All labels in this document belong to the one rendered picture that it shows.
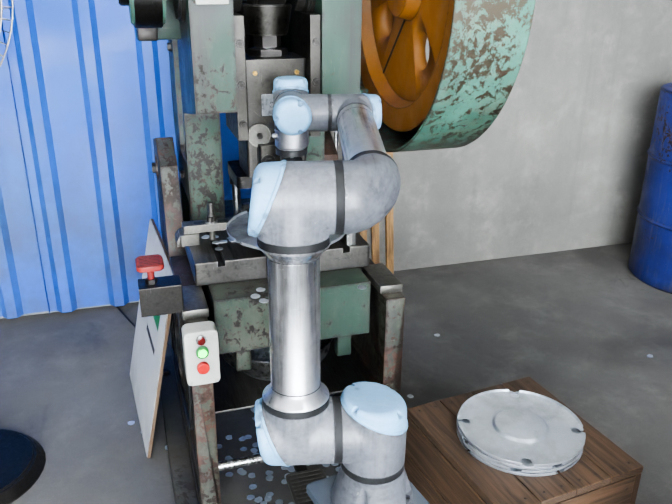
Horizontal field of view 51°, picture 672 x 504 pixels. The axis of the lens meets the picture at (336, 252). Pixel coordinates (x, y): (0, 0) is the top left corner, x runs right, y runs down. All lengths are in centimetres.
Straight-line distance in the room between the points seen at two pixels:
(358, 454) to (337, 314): 59
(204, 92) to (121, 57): 126
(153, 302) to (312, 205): 67
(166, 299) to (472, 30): 88
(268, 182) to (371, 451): 50
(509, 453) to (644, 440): 89
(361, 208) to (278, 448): 44
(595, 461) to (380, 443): 65
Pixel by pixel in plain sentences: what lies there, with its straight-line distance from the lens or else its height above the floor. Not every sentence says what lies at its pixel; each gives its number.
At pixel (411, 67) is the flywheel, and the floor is 113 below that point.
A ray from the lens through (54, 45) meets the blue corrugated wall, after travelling 287.
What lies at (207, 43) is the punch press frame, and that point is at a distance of 162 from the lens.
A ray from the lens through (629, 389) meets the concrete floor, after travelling 272.
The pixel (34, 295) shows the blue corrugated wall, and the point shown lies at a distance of 315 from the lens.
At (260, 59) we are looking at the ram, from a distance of 169.
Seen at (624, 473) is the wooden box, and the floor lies 35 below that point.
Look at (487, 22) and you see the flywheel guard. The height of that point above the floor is 127.
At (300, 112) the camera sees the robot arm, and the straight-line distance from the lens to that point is 141.
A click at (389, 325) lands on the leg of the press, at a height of 55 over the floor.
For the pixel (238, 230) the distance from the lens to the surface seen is 169.
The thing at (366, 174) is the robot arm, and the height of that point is 108.
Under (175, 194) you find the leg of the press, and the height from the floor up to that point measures 76.
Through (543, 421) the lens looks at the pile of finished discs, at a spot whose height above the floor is 38.
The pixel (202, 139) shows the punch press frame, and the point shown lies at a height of 93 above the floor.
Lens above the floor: 138
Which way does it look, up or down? 22 degrees down
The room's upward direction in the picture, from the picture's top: 1 degrees clockwise
